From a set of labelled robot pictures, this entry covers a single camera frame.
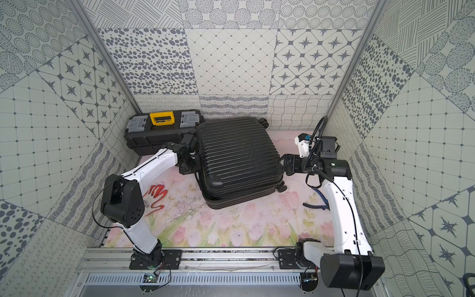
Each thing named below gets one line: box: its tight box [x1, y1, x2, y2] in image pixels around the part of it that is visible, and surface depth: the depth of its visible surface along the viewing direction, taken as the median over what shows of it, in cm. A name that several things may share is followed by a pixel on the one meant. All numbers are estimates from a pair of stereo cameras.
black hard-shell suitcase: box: [195, 117, 288, 210], surface depth 81 cm
